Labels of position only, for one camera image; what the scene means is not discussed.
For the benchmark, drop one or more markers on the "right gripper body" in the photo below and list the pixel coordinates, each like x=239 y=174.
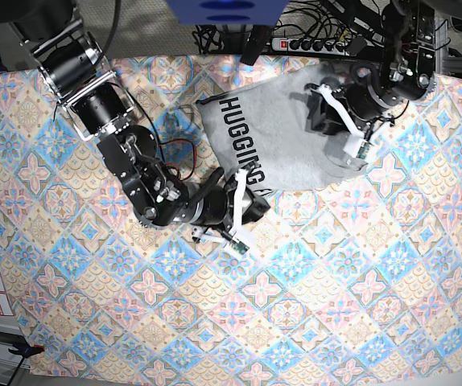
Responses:
x=213 y=206

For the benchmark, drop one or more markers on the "white power strip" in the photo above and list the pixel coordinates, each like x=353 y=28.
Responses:
x=309 y=46

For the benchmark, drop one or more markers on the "patterned tile tablecloth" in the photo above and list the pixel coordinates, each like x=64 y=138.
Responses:
x=351 y=284

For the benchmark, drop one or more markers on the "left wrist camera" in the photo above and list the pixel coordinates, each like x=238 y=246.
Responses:
x=361 y=149

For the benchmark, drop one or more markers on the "black clamp bottom left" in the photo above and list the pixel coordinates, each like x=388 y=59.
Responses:
x=24 y=350

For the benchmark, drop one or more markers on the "blue mount plate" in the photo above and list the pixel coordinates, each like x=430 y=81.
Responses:
x=202 y=12

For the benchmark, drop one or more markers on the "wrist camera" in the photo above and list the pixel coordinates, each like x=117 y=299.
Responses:
x=361 y=149
x=238 y=247

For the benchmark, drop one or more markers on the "black bracket under mount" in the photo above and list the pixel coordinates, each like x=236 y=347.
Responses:
x=258 y=38

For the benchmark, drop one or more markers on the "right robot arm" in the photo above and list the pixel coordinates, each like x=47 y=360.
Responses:
x=74 y=66

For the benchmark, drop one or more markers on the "grey T-shirt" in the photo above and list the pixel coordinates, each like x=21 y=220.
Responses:
x=271 y=123

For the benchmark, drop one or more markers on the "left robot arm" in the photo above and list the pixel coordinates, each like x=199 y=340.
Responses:
x=405 y=73

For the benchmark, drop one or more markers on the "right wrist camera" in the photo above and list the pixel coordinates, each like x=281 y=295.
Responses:
x=238 y=247

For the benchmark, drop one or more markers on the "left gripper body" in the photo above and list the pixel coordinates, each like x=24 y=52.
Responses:
x=370 y=99

